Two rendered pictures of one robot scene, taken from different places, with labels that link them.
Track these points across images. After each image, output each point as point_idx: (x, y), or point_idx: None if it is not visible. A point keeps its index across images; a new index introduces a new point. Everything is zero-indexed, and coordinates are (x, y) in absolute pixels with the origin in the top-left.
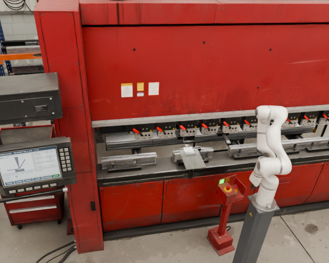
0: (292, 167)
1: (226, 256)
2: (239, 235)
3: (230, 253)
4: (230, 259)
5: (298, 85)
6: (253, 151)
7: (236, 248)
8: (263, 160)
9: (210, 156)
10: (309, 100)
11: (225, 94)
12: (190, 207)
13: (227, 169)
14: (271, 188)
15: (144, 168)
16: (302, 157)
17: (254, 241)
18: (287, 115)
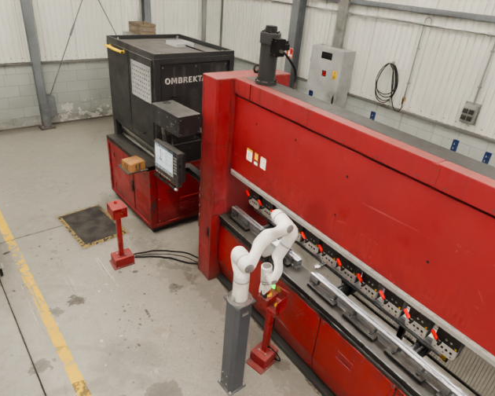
0: (354, 351)
1: (247, 368)
2: (282, 376)
3: (253, 371)
4: (246, 372)
5: (376, 241)
6: (331, 295)
7: (263, 375)
8: (237, 246)
9: (294, 265)
10: (390, 274)
11: (308, 202)
12: None
13: (293, 287)
14: (233, 277)
15: (247, 233)
16: (365, 346)
17: (225, 333)
18: (283, 229)
